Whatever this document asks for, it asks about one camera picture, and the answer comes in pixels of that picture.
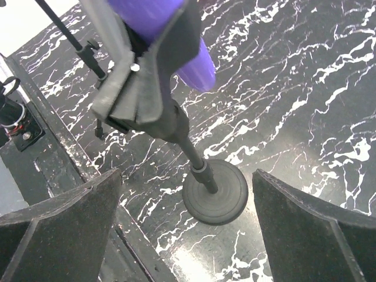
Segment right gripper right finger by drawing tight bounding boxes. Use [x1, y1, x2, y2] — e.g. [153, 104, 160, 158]
[252, 169, 375, 281]

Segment purple microphone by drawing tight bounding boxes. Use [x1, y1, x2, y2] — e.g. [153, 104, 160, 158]
[108, 0, 216, 92]

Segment silver microphone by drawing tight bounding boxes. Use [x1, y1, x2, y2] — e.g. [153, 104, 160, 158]
[79, 0, 130, 63]

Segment black round-base stand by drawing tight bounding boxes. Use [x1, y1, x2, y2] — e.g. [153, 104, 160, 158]
[92, 1, 249, 226]

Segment black tripod stand with ring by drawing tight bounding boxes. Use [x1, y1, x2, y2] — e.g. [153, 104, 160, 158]
[33, 0, 108, 140]

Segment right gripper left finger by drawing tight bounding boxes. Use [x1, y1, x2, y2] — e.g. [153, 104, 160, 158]
[1, 169, 122, 281]

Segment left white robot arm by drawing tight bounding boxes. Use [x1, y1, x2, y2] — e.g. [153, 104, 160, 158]
[1, 76, 45, 152]

